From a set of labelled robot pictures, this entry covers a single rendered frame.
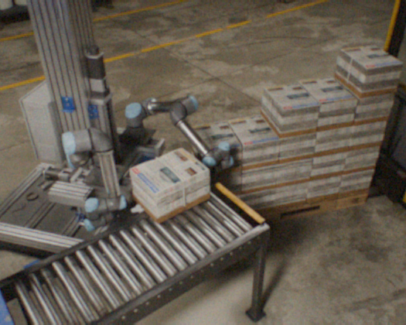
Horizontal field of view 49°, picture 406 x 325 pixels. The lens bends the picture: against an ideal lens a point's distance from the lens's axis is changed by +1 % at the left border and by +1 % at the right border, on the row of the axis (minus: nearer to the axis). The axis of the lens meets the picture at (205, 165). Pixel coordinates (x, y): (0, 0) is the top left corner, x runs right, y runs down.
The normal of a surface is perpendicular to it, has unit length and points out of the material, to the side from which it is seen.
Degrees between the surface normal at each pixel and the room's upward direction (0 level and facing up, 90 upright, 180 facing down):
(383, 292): 0
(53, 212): 0
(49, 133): 90
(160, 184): 1
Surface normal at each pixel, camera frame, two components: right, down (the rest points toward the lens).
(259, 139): -0.03, -0.81
